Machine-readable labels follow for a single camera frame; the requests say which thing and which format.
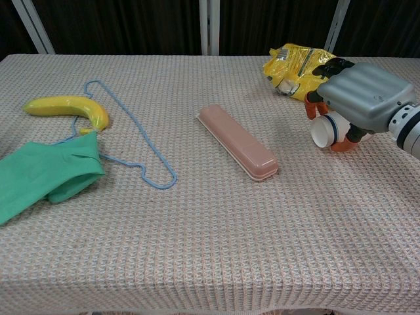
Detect dark green curtain panel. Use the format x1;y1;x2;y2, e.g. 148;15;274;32
31;0;201;55
219;0;339;56
0;0;37;62
334;0;420;59

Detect light blue clothes hanger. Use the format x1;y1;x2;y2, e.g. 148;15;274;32
52;79;179;190

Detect white metal frame post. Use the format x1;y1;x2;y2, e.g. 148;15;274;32
11;0;56;55
199;0;221;56
323;0;351;55

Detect green cloth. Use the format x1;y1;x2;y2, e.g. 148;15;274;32
0;131;106;227

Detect beige woven tablecloth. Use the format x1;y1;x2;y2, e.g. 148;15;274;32
0;54;420;315

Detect yellow banana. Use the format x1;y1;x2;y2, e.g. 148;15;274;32
22;94;110;136

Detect white paper cup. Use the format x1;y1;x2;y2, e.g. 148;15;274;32
310;110;372;149

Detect pink oblong plastic case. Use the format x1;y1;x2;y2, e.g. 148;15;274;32
196;104;280;182

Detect yellow snack bag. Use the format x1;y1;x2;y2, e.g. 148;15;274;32
262;43;339;101

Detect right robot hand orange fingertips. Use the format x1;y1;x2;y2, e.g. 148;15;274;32
304;57;416;154

